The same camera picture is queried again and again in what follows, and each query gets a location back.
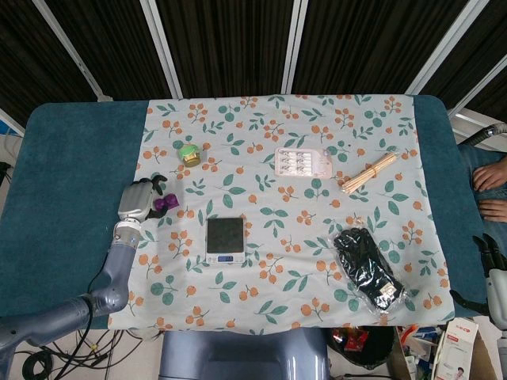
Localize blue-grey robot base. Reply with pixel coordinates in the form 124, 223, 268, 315
160, 330, 332, 380

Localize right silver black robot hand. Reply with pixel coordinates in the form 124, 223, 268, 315
449, 233, 507, 325

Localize white partition frame post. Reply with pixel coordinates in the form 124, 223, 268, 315
449, 51, 507, 116
280, 0, 310, 95
33, 0, 108, 102
138, 0, 183, 99
403, 0, 482, 96

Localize bundle of wooden sticks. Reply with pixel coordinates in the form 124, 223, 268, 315
338, 152, 399, 195

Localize silver digital kitchen scale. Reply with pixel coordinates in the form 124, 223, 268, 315
204, 216, 247, 265

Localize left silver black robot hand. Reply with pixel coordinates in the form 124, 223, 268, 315
117, 173, 168, 222

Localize black floor cables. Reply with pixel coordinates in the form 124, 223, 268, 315
15, 328, 159, 380

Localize pink blister pack card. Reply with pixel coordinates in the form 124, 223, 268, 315
274, 146, 333, 179

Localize purple toy building block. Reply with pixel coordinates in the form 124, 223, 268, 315
154, 194, 179, 211

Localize blue jeans leg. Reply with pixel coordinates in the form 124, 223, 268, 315
457, 142, 507, 246

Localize gold jar with green lid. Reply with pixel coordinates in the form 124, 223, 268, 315
177, 144, 202, 168

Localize bare person hand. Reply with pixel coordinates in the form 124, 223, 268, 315
473, 156, 507, 193
478, 199, 507, 220

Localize black waste bin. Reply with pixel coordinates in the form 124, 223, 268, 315
330, 326, 394, 371

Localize floral fruit print tablecloth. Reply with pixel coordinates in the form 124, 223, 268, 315
106, 93, 456, 332

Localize open cardboard box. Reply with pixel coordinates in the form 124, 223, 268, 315
391, 326, 437, 380

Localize white carton with red print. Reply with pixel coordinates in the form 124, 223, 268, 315
433, 318, 480, 380

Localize plastic bag of black gloves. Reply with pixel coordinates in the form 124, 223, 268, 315
332, 225, 407, 316

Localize grey curved tube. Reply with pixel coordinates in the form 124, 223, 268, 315
465, 123, 507, 146

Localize red snack packet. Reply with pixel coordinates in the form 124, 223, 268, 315
342, 331, 369, 352

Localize teal table cover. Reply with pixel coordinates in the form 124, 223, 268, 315
0, 94, 492, 329

